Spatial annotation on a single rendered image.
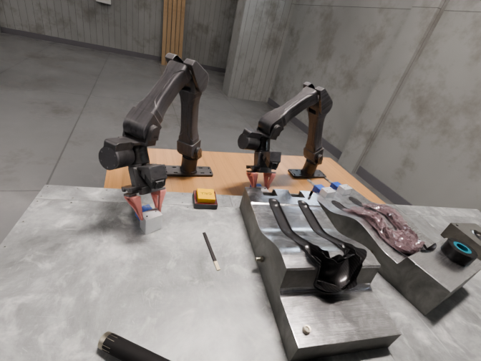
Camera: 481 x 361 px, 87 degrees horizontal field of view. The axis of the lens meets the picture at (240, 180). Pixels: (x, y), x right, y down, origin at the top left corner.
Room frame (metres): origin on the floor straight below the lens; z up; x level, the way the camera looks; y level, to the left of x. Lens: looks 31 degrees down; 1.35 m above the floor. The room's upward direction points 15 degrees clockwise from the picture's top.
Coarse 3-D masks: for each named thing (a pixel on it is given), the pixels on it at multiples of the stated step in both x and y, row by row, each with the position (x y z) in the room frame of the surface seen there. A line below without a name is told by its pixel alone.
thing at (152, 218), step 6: (144, 210) 0.55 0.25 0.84; (150, 210) 0.54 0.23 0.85; (156, 210) 0.55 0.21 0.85; (144, 216) 0.51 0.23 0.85; (150, 216) 0.52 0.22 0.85; (156, 216) 0.53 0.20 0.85; (144, 222) 0.51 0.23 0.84; (150, 222) 0.51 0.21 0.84; (156, 222) 0.53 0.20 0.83; (144, 228) 0.51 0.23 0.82; (150, 228) 0.51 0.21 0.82; (156, 228) 0.53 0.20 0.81
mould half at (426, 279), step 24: (336, 192) 0.94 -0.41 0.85; (336, 216) 0.76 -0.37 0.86; (360, 216) 0.74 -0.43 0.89; (384, 216) 0.78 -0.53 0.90; (360, 240) 0.67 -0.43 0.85; (384, 264) 0.59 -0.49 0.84; (408, 264) 0.56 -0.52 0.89; (432, 264) 0.56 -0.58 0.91; (456, 264) 0.59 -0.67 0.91; (480, 264) 0.62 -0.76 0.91; (408, 288) 0.53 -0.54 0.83; (432, 288) 0.50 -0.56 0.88; (456, 288) 0.50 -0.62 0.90
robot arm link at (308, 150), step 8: (312, 112) 1.07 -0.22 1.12; (312, 120) 1.07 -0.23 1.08; (320, 120) 1.06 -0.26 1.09; (312, 128) 1.08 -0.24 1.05; (320, 128) 1.08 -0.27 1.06; (312, 136) 1.09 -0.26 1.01; (320, 136) 1.10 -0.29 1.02; (312, 144) 1.10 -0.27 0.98; (320, 144) 1.11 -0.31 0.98; (304, 152) 1.14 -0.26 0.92; (312, 152) 1.10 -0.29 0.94; (320, 152) 1.12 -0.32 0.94; (312, 160) 1.11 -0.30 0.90
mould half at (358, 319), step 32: (256, 192) 0.72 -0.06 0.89; (288, 192) 0.78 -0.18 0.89; (256, 224) 0.58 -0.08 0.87; (320, 224) 0.65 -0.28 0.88; (256, 256) 0.52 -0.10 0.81; (288, 256) 0.42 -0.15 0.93; (288, 288) 0.39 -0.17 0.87; (352, 288) 0.45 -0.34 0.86; (288, 320) 0.32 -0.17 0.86; (320, 320) 0.34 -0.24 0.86; (352, 320) 0.36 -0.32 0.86; (384, 320) 0.38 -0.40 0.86; (288, 352) 0.28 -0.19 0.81; (320, 352) 0.29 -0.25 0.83
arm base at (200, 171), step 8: (184, 160) 0.86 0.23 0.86; (192, 160) 0.86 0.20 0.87; (168, 168) 0.86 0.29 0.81; (176, 168) 0.87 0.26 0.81; (184, 168) 0.86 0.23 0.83; (192, 168) 0.86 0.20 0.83; (200, 168) 0.92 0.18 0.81; (208, 168) 0.95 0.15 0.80; (176, 176) 0.83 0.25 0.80; (184, 176) 0.85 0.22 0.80; (192, 176) 0.86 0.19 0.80; (200, 176) 0.88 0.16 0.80; (208, 176) 0.89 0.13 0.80
